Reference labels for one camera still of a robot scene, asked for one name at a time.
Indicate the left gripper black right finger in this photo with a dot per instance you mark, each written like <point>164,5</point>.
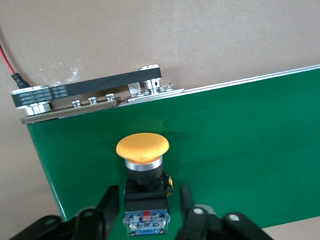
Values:
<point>195,222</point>

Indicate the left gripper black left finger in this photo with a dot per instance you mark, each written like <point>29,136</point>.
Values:
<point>105,215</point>

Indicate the yellow pushbutton red-marked block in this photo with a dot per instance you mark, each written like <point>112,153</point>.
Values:
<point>142,147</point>

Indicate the green belt conveyor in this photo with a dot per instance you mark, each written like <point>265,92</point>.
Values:
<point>225,150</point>

